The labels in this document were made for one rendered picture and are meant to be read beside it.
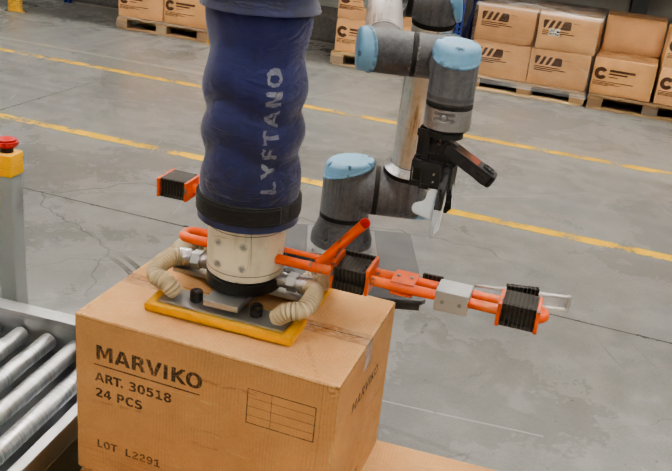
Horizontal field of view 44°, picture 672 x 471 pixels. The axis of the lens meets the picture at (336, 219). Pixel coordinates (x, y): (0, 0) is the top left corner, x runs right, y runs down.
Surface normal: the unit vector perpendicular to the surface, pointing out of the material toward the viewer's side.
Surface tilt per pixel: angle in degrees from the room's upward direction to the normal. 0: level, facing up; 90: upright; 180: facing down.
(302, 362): 0
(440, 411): 0
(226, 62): 76
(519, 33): 90
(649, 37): 90
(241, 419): 90
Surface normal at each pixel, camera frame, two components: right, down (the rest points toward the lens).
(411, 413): 0.10, -0.92
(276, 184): 0.60, 0.18
